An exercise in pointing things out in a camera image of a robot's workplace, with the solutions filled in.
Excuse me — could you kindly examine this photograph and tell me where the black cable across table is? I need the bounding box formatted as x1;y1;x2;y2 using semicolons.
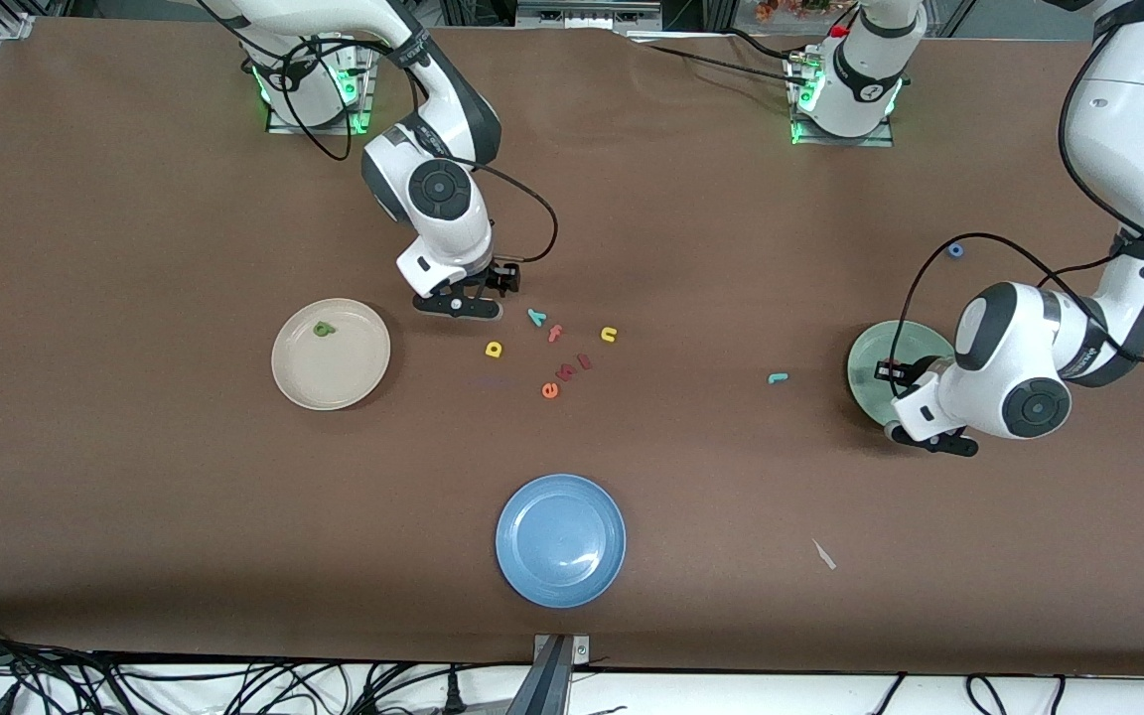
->
627;28;811;90

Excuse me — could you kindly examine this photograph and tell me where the pale green round plate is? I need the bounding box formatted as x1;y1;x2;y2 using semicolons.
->
846;320;957;430

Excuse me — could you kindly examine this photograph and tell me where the metal table edge bracket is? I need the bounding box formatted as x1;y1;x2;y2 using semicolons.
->
507;634;591;715

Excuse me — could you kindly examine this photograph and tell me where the brown table cover sheet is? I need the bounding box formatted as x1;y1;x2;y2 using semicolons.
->
0;18;1144;678

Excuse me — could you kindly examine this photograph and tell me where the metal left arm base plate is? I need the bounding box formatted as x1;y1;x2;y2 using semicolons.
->
788;55;897;149

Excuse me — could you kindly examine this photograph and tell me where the blue round plate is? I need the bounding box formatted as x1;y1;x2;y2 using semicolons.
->
495;473;628;609

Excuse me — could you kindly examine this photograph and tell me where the aluminium frame bar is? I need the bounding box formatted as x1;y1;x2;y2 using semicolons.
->
517;0;662;31

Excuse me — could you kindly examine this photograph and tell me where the orange leafy object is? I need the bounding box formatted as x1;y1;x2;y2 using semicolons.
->
756;0;831;23

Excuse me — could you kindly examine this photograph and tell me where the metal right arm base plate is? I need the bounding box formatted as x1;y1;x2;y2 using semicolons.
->
267;40;376;136

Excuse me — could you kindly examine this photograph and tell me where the beige round plate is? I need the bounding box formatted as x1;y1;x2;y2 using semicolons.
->
270;298;392;412

